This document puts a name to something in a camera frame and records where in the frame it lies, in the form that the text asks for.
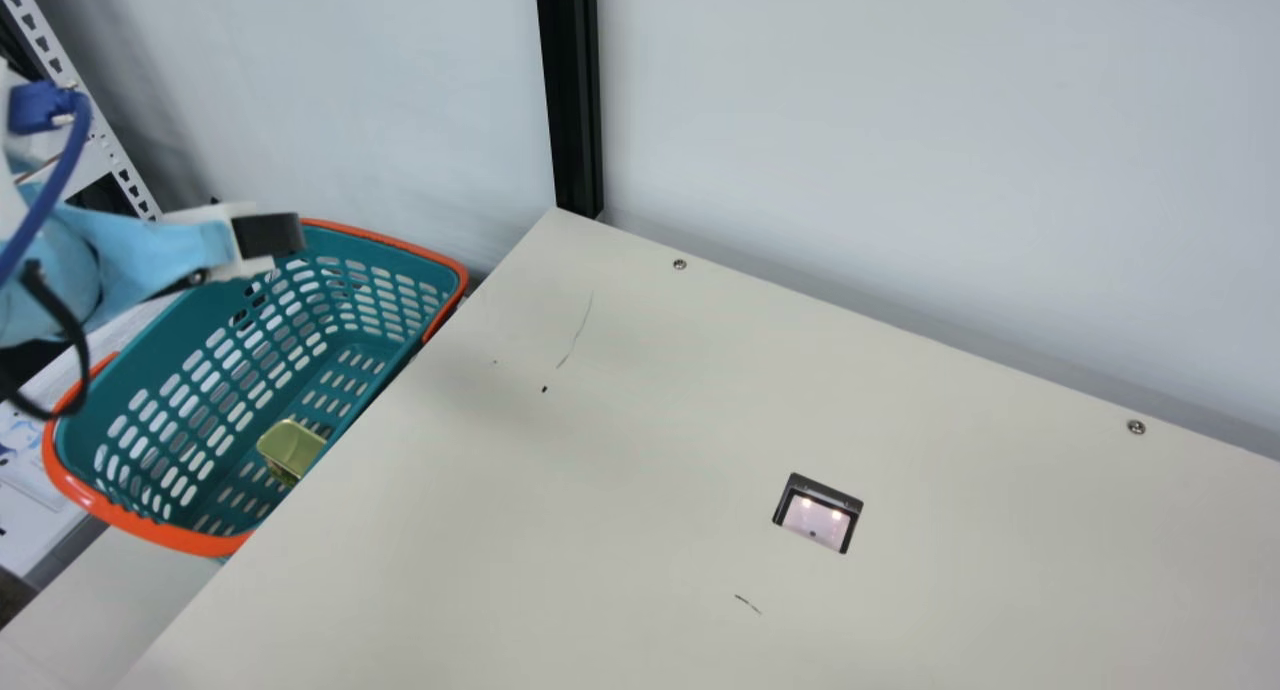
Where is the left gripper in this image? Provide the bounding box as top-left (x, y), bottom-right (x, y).
top-left (0, 184), bottom-right (306, 350)

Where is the gold rectangular tin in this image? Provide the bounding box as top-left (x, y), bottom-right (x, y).
top-left (256, 417), bottom-right (329, 487)

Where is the teal shopping basket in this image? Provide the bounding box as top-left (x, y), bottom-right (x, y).
top-left (42, 217), bottom-right (470, 559)

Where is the white perforated shelf rack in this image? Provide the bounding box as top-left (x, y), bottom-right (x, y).
top-left (0, 0), bottom-right (163, 223)

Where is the small square scanner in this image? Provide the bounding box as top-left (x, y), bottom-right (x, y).
top-left (771, 472), bottom-right (865, 556)

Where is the black cable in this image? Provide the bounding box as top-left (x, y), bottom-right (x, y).
top-left (0, 258), bottom-right (93, 422)

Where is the blue cable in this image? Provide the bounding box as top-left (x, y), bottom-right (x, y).
top-left (0, 78), bottom-right (93, 283)

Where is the black post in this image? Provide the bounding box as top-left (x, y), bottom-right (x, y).
top-left (532, 0), bottom-right (605, 220)

